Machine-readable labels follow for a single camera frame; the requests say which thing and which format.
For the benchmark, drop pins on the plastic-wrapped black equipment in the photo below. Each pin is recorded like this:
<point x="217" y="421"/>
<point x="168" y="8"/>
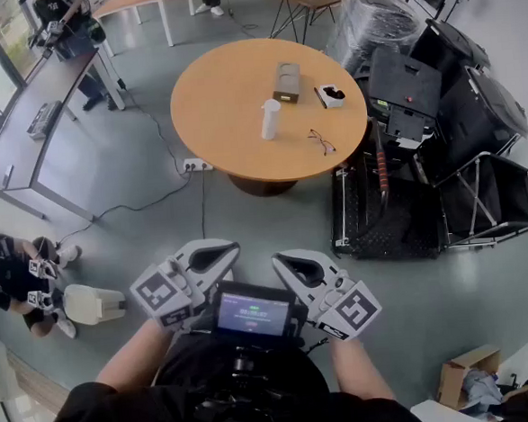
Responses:
<point x="368" y="27"/>

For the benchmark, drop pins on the long grey desk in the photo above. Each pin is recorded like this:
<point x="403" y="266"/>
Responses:
<point x="36" y="113"/>

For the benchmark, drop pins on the person's left forearm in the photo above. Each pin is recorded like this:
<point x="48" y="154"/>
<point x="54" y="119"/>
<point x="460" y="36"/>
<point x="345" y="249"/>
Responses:
<point x="130" y="359"/>

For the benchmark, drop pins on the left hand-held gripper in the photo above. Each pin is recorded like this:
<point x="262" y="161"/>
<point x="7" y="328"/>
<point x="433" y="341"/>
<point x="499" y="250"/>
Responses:
<point x="162" y="298"/>

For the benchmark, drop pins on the grey keyboard case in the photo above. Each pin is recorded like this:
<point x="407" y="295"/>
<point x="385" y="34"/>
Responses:
<point x="43" y="119"/>

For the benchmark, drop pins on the brown cardboard cup holder box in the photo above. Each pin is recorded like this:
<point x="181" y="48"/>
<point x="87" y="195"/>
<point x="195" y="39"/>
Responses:
<point x="286" y="82"/>

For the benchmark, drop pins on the white plastic bin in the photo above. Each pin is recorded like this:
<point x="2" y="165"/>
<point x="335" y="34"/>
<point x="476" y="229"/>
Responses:
<point x="90" y="303"/>

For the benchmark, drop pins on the black folding fabric cart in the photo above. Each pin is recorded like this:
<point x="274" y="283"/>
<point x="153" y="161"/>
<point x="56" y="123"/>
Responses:
<point x="510" y="193"/>

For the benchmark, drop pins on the dark round table base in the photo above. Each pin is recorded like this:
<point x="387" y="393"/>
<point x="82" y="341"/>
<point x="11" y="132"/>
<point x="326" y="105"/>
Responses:
<point x="262" y="187"/>

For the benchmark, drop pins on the dark-framed eyeglasses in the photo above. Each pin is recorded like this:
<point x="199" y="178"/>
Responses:
<point x="327" y="147"/>

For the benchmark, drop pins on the open cardboard box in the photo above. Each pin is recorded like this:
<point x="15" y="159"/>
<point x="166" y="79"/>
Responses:
<point x="451" y="377"/>

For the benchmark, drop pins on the black hard case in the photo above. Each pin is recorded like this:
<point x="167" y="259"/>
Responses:
<point x="450" y="43"/>
<point x="478" y="114"/>

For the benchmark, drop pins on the person's right forearm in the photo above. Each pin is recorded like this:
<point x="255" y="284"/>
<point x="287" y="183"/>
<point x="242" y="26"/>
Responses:
<point x="361" y="370"/>

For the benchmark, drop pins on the small white box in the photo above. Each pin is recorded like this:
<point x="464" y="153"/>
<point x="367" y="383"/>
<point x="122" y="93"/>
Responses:
<point x="331" y="103"/>

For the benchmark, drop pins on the person's black clothing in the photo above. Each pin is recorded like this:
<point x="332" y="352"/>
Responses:
<point x="170" y="415"/>

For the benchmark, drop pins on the white power strip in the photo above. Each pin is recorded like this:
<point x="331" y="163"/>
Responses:
<point x="197" y="164"/>

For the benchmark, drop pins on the white spray bottle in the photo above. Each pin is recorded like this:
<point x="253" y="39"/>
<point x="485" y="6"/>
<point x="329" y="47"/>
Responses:
<point x="268" y="131"/>

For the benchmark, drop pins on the black foam case red button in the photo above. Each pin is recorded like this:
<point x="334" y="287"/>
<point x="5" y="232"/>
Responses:
<point x="399" y="83"/>

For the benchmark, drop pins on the black cloth pouch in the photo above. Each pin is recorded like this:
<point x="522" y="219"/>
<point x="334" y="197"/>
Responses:
<point x="333" y="94"/>

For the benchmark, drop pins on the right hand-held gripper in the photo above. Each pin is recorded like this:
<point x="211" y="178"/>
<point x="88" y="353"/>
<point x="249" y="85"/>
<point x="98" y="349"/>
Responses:
<point x="350" y="310"/>

